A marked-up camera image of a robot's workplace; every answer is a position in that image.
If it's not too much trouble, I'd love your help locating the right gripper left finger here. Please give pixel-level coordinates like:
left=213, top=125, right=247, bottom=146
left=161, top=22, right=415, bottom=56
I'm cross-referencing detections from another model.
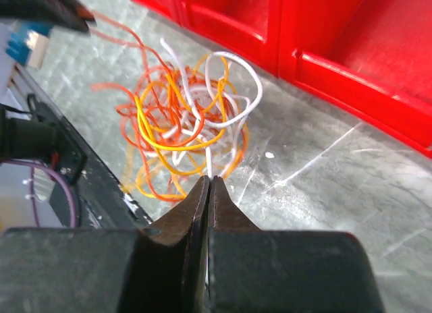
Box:
left=144, top=176, right=210, bottom=246

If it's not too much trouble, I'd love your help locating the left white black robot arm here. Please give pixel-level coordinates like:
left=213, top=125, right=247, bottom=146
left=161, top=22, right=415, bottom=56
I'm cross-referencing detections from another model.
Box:
left=1, top=0, right=95, bottom=161

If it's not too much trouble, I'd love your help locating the yellow wire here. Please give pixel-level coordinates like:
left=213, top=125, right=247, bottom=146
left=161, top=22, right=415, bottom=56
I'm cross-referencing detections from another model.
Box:
left=121, top=55, right=250, bottom=200

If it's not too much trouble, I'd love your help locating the red three-compartment tray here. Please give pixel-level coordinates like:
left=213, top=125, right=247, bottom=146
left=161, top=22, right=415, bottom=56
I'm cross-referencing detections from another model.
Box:
left=131, top=0, right=431, bottom=156

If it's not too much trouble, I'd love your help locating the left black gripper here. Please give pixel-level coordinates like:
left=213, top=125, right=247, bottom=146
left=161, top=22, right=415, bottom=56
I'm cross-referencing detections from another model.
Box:
left=1, top=0, right=95, bottom=33

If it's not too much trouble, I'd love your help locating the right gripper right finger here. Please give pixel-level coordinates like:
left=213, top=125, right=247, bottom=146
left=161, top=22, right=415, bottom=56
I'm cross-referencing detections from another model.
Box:
left=208, top=176, right=260, bottom=231

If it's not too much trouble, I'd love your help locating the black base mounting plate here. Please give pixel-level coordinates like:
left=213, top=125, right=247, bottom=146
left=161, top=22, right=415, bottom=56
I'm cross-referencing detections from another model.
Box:
left=12, top=65, right=153, bottom=229

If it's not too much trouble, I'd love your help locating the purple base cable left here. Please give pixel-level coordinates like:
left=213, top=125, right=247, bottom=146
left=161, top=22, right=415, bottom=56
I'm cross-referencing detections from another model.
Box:
left=3, top=159, right=80, bottom=229

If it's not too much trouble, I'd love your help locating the white wire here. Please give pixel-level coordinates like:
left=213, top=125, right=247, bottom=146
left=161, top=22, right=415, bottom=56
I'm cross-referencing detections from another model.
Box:
left=148, top=38, right=264, bottom=181

